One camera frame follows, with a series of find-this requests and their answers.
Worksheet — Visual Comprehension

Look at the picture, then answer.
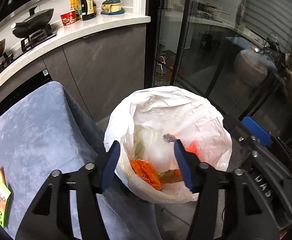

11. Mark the red plastic wrapper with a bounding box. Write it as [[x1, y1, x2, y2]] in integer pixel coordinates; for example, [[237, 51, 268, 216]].
[[186, 141, 200, 158]]

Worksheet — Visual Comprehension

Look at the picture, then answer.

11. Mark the yellow green tissue packet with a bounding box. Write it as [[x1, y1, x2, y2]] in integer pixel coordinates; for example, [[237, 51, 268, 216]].
[[158, 170, 183, 184]]

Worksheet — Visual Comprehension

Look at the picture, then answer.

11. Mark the orange snack bag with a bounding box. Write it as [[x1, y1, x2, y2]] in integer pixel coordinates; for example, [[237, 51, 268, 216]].
[[130, 159, 163, 191]]

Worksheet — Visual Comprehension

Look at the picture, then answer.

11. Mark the white lined trash bin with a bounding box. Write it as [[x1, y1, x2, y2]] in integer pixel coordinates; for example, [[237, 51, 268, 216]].
[[104, 86, 232, 204]]

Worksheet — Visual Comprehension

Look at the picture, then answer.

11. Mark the steel wool scrubber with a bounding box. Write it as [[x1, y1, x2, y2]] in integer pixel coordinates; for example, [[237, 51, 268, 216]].
[[163, 134, 177, 144]]

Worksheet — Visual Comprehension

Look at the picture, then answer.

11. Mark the built-in black oven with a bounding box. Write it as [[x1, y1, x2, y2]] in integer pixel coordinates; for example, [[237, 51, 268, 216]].
[[0, 69, 53, 116]]

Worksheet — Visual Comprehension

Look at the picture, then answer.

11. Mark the green cardboard box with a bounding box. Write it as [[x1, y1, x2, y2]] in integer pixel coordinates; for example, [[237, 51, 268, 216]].
[[0, 181, 11, 228]]

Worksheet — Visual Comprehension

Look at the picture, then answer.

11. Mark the black gas stove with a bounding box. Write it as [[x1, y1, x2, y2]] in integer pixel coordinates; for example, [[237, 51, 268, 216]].
[[0, 24, 57, 73]]

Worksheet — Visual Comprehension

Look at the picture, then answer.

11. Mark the red instant noodle cup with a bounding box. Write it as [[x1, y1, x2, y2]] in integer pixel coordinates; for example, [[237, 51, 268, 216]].
[[60, 10, 77, 26]]

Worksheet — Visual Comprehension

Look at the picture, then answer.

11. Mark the dark soy sauce bottle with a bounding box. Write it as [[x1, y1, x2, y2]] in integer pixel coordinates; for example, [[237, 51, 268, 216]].
[[80, 0, 97, 21]]

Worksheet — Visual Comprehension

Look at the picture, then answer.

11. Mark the black wok with lid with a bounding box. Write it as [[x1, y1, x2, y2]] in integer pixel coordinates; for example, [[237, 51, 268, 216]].
[[11, 7, 54, 38]]

